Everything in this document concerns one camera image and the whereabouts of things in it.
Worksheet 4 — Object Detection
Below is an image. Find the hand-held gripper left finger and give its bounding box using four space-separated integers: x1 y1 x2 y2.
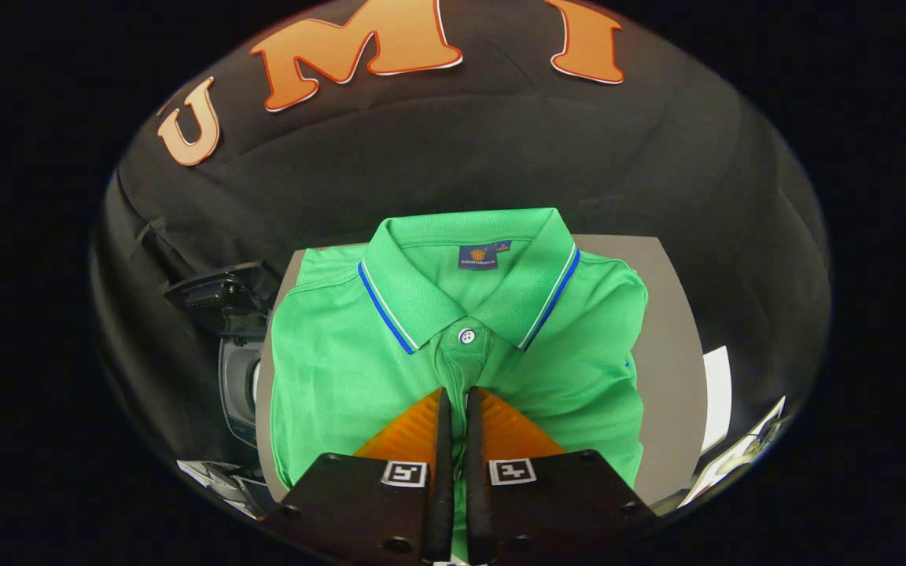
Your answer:
260 387 455 565

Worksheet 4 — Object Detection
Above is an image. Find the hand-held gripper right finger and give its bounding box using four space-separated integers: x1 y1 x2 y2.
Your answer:
465 385 658 565

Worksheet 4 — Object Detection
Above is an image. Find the green polo shirt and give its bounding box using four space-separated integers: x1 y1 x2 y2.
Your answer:
268 207 650 560

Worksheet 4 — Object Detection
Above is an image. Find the grey washing machine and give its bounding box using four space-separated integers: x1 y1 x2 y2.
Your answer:
176 314 282 520

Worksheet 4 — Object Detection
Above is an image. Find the white board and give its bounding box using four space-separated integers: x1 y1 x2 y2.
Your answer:
701 346 734 455

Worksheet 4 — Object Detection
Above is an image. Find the printed paper sheet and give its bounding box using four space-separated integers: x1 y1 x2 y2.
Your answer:
679 397 786 508

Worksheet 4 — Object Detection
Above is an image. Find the black backdrop cloth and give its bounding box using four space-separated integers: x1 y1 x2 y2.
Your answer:
91 0 831 504

